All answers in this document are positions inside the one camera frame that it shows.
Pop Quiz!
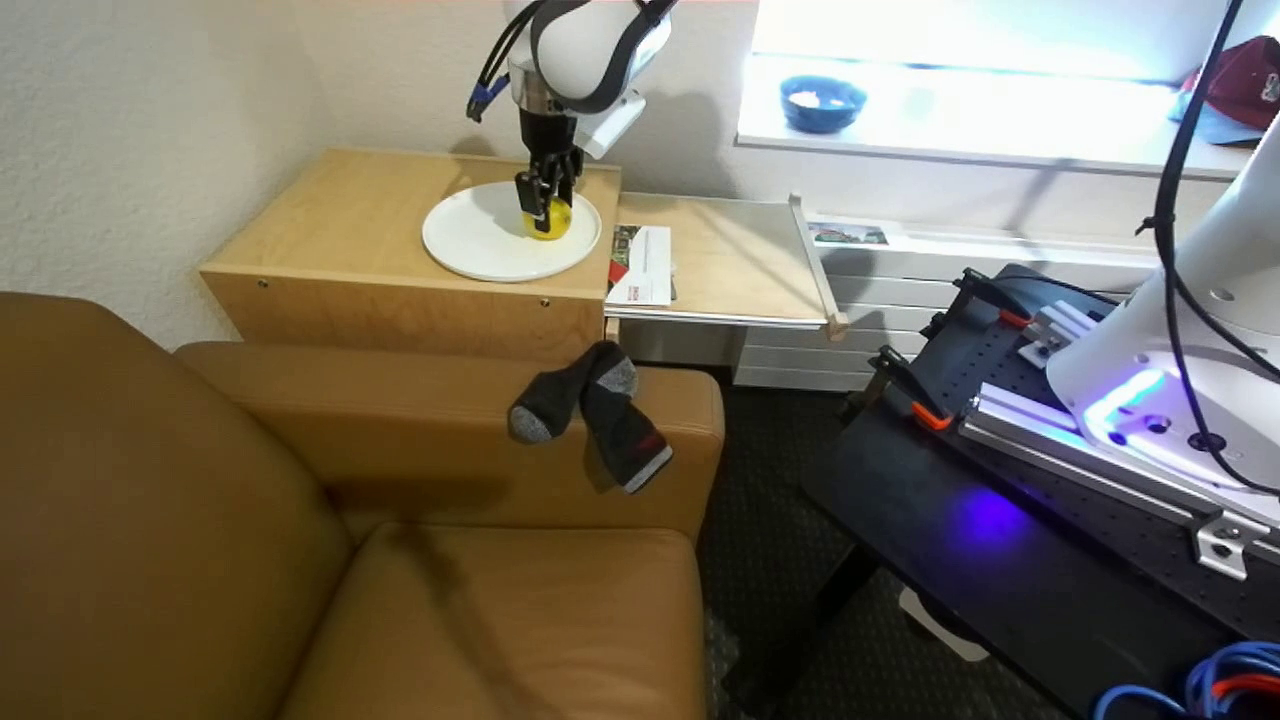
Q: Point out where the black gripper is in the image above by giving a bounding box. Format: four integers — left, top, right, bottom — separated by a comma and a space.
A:
511, 106, 588, 233

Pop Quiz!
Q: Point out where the yellow lemon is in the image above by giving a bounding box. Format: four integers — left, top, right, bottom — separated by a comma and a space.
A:
525, 195, 579, 246

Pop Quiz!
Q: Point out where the white round plate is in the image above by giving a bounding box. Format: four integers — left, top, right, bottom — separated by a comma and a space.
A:
420, 179, 606, 288

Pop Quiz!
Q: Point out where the blue bowl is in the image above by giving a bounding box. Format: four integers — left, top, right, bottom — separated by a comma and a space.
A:
777, 71, 872, 139

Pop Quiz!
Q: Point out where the white paper pamphlet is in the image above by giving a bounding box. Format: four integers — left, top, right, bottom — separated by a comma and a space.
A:
602, 221, 679, 310

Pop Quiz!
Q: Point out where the wooden pull-out shelf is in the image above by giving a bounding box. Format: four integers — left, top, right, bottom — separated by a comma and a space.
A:
600, 190, 859, 341

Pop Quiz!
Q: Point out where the wooden nightstand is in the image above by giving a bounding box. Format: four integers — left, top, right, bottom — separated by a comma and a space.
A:
196, 146, 627, 374

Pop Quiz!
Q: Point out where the printed picture card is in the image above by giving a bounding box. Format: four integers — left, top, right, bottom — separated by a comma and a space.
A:
802, 216, 891, 253

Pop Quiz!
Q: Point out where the brown leather armchair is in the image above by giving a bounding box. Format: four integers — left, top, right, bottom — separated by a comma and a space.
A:
0, 288, 731, 720

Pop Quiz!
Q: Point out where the black robot table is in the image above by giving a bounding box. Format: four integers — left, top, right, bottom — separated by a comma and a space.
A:
756, 260, 1280, 720

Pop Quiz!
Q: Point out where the white floor object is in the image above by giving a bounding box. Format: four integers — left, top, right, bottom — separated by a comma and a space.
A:
894, 586, 996, 668

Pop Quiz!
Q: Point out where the dark red cap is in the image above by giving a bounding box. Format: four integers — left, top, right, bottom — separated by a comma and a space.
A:
1168, 33, 1280, 148

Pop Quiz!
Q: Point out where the orange-handled black clamp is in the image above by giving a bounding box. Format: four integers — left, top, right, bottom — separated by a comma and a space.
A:
867, 341, 968, 442
947, 266, 1046, 341

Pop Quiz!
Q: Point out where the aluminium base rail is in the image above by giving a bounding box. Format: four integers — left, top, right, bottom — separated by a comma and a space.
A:
955, 297, 1280, 540

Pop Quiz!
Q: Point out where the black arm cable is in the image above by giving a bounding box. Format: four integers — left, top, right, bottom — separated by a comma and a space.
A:
1130, 0, 1280, 502

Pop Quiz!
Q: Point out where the metal corner bracket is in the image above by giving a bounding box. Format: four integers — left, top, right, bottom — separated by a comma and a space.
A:
1189, 507, 1271, 586

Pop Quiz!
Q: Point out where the blue cable coil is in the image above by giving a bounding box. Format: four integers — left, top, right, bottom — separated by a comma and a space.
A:
1089, 635, 1280, 720

